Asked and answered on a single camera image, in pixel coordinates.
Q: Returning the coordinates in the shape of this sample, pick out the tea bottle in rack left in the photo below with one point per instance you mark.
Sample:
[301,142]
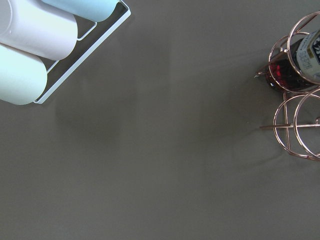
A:
[294,63]

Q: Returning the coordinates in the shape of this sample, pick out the light blue cup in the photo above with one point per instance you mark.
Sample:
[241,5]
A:
[93,10]

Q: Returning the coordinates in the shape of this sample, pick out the mint cup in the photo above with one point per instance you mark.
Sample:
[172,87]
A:
[23,76]

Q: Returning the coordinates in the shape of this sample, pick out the pink cup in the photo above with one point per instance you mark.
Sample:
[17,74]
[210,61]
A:
[37,28]

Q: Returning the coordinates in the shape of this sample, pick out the white wire cup rack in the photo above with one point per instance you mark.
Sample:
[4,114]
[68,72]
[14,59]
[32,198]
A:
[90,36]

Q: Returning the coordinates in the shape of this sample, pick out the copper wire bottle rack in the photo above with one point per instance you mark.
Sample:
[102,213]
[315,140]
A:
[285,126]

